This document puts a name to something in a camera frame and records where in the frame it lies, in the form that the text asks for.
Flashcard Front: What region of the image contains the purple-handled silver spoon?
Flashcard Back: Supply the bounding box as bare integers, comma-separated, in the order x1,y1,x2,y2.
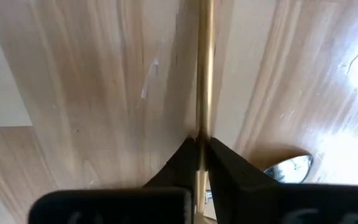
263,154,314,184

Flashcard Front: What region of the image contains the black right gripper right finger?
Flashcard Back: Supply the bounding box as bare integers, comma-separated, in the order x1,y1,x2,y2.
208,137,358,224

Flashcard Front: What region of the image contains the gold spoon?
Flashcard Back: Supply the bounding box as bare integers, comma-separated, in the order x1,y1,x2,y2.
193,0,216,224

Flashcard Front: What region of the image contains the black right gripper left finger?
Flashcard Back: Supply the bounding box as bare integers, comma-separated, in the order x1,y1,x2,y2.
27,138,199,224

